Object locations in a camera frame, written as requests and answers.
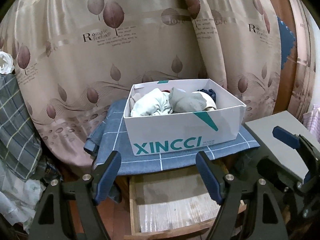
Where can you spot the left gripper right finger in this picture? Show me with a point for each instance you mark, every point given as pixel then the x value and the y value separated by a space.
pixel 212 176

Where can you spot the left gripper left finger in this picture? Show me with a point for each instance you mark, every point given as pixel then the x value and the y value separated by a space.
pixel 103 183

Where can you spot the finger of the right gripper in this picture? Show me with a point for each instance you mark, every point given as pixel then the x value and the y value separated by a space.
pixel 286 137

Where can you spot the grey beige bra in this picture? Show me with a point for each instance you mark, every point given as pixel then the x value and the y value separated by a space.
pixel 204 101

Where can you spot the wooden open drawer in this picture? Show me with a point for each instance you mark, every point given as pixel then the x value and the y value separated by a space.
pixel 170 207

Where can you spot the grey cabinet top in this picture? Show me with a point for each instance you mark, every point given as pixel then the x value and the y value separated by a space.
pixel 262 129

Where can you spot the blue checked table cloth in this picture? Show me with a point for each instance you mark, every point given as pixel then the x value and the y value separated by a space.
pixel 111 135

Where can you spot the white XINCCI shoe box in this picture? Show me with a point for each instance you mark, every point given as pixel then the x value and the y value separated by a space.
pixel 183 131

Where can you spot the dark navy patterned garment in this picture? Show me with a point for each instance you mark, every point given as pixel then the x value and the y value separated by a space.
pixel 208 93

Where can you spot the plaid grey cloth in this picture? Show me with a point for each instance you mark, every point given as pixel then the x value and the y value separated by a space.
pixel 20 144

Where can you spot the white crumpled plastic bag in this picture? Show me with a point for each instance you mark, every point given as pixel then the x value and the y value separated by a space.
pixel 19 198

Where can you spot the leaf patterned beige curtain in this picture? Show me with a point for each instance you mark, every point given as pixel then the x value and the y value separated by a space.
pixel 73 58

